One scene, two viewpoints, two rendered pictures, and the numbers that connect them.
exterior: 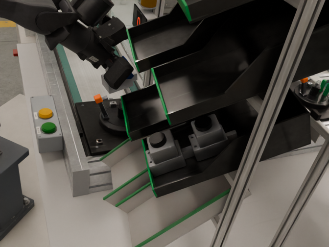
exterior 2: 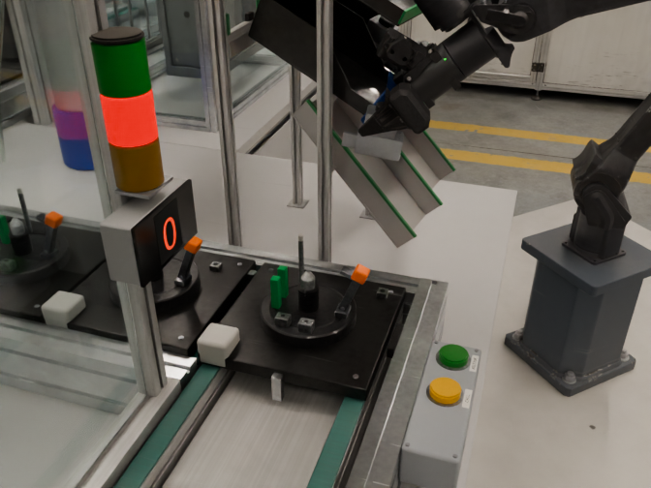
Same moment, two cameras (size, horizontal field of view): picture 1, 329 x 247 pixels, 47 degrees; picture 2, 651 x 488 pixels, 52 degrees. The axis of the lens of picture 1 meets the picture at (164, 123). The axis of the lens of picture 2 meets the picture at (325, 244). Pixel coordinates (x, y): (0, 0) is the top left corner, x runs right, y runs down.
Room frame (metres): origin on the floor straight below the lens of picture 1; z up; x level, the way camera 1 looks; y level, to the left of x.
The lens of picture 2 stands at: (1.43, 0.70, 1.57)
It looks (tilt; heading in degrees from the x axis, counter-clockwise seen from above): 31 degrees down; 225
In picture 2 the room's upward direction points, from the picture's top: straight up
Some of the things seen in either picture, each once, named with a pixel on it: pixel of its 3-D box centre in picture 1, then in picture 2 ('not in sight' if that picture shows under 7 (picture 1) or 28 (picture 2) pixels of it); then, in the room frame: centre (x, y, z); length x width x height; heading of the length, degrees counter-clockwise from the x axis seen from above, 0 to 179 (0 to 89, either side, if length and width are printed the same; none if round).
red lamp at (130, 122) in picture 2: not in sight; (129, 114); (1.12, 0.11, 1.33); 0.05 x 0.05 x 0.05
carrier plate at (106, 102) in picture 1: (121, 123); (308, 322); (0.90, 0.13, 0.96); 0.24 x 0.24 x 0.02; 27
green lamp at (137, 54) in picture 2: not in sight; (121, 65); (1.12, 0.11, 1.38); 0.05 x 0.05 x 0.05
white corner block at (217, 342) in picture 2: not in sight; (218, 345); (1.03, 0.09, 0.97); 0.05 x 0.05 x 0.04; 27
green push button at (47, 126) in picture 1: (48, 128); (452, 357); (0.82, 0.33, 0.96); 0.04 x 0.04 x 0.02
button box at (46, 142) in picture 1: (46, 122); (443, 410); (0.88, 0.36, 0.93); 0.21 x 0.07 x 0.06; 27
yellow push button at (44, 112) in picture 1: (45, 114); (445, 392); (0.88, 0.36, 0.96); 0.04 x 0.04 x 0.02
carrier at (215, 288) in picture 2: not in sight; (150, 263); (1.02, -0.10, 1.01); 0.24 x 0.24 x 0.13; 27
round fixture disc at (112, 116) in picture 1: (122, 118); (308, 312); (0.90, 0.13, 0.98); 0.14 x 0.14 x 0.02
